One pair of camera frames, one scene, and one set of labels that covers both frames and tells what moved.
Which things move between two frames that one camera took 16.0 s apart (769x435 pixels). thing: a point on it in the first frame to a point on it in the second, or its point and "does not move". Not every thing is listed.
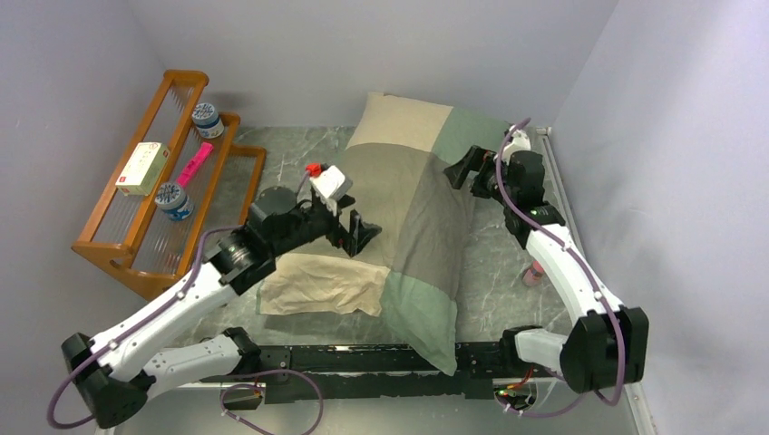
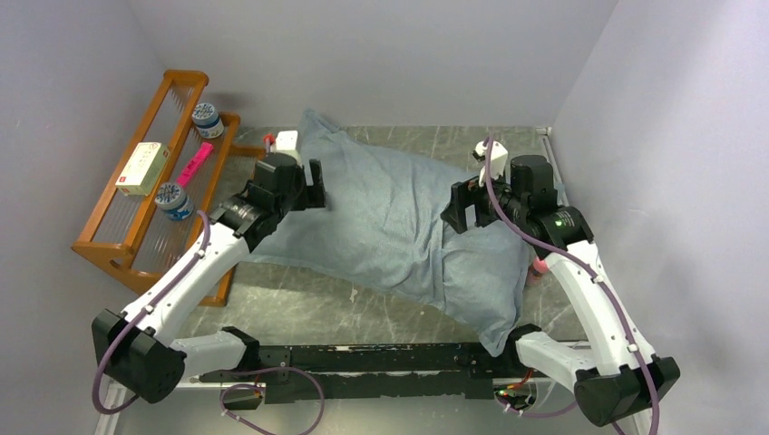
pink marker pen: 186,175 does not move
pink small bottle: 532,276 does not move
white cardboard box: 142,169 does not move
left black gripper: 360,232 to 312,197
